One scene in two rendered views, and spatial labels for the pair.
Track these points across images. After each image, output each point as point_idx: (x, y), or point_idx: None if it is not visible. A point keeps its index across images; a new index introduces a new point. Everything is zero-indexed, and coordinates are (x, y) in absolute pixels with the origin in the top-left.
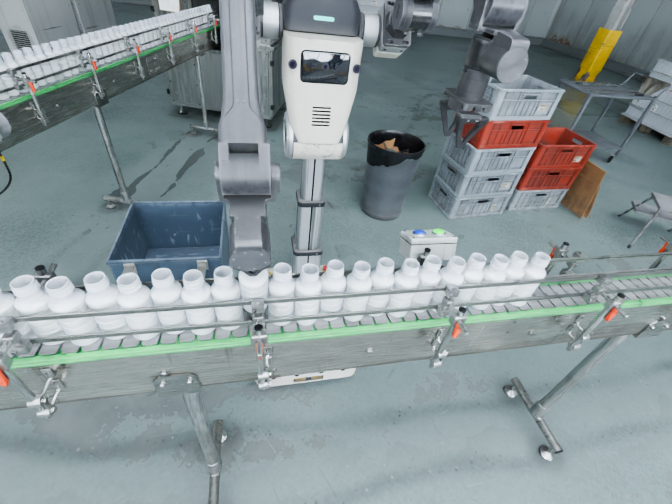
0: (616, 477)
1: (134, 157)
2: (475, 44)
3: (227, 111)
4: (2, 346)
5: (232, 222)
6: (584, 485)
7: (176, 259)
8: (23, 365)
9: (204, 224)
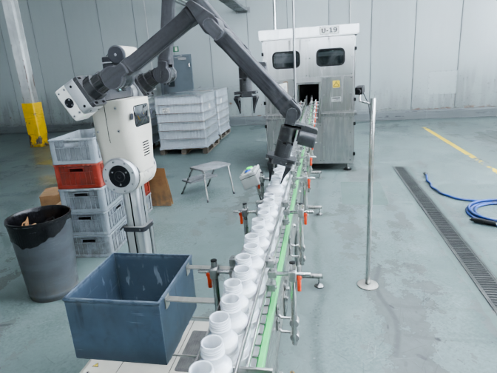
0: (337, 269)
1: None
2: None
3: (282, 89)
4: (281, 271)
5: (289, 140)
6: (339, 280)
7: (180, 271)
8: (274, 306)
9: (107, 288)
